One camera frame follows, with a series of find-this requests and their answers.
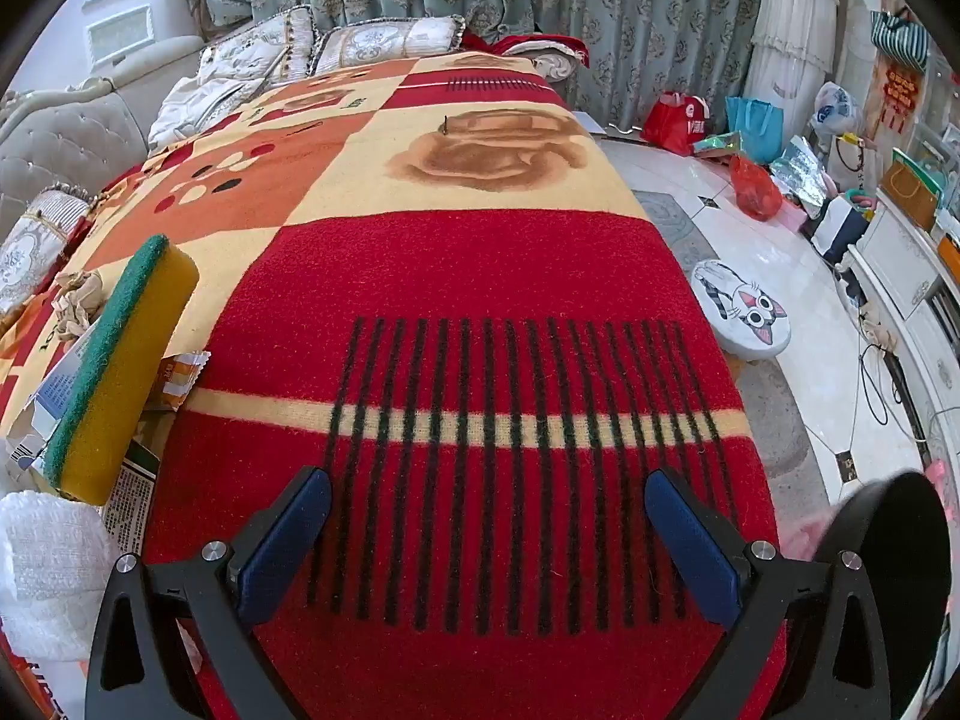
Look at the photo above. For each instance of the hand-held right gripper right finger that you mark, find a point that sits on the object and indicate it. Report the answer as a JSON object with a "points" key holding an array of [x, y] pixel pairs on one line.
{"points": [[694, 547]]}

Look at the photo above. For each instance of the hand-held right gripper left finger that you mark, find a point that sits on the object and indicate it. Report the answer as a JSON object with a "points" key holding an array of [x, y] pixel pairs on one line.
{"points": [[289, 547]]}

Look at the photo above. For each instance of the orange white sachet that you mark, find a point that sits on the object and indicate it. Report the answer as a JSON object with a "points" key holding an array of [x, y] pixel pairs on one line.
{"points": [[180, 379]]}

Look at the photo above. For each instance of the yellow green sponge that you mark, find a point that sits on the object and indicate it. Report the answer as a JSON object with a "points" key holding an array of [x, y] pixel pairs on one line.
{"points": [[120, 367]]}

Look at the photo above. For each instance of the green white carton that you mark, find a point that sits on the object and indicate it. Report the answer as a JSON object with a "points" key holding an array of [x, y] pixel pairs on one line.
{"points": [[131, 495]]}

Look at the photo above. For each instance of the white textured cloth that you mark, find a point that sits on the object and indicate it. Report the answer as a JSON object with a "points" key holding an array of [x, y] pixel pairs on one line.
{"points": [[45, 570]]}

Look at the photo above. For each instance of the cat print round stool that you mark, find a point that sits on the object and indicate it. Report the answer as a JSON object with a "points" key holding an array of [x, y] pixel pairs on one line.
{"points": [[739, 304]]}

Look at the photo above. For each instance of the torn white blue box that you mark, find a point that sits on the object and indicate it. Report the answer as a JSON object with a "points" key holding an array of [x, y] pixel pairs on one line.
{"points": [[52, 397]]}

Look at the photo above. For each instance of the crumpled brown paper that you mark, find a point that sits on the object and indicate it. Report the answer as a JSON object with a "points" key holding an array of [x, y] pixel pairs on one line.
{"points": [[79, 304]]}

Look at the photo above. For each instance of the red orange printed blanket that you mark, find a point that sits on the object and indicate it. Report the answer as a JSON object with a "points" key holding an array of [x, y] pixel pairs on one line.
{"points": [[480, 270]]}

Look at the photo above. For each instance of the white low cabinet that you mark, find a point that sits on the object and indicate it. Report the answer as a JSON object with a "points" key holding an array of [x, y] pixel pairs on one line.
{"points": [[911, 277]]}

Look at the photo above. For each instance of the navy white bag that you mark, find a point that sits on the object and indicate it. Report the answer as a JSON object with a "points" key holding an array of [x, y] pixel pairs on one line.
{"points": [[836, 229]]}

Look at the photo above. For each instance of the red plastic bag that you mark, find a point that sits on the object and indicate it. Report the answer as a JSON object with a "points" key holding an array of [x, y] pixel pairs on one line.
{"points": [[756, 187]]}

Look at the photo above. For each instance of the silver foil bag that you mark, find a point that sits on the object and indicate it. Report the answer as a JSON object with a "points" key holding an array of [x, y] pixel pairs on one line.
{"points": [[799, 172]]}

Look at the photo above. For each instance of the striped round-print cushion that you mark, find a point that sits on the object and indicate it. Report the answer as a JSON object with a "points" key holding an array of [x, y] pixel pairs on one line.
{"points": [[34, 247]]}

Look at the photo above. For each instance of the brown paper bag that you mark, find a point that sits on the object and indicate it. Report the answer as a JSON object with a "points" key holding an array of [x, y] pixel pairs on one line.
{"points": [[907, 195]]}

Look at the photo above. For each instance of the teal shopping bag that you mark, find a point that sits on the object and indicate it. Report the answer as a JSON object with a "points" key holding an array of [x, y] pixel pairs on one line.
{"points": [[754, 131]]}

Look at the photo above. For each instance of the red shopping bag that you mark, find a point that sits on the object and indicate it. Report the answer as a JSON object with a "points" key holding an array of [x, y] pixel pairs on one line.
{"points": [[675, 124]]}

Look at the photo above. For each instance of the white folded quilt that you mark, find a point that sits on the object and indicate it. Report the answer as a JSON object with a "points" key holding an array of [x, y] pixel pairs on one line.
{"points": [[199, 109]]}

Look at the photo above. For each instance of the white blue plastic bag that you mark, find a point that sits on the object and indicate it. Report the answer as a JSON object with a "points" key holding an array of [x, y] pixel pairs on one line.
{"points": [[836, 112]]}

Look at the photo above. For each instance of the grey tufted headboard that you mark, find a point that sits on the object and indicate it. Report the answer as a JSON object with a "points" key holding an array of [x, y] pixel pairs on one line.
{"points": [[75, 127]]}

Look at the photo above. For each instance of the red hanging ornament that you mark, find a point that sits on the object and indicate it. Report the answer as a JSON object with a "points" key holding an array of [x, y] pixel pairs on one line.
{"points": [[896, 105]]}

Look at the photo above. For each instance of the embroidered square pillow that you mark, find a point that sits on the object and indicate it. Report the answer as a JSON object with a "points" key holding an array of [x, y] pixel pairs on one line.
{"points": [[259, 45]]}

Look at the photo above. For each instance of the embroidered long pillow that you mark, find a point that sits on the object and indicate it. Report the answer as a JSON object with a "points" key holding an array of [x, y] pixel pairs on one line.
{"points": [[390, 41]]}

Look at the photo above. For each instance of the red white folded blanket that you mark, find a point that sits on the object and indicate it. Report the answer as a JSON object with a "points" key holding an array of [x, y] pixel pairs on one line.
{"points": [[536, 52]]}

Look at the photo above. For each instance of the green striped bag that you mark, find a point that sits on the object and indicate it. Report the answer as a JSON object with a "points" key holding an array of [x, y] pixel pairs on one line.
{"points": [[900, 37]]}

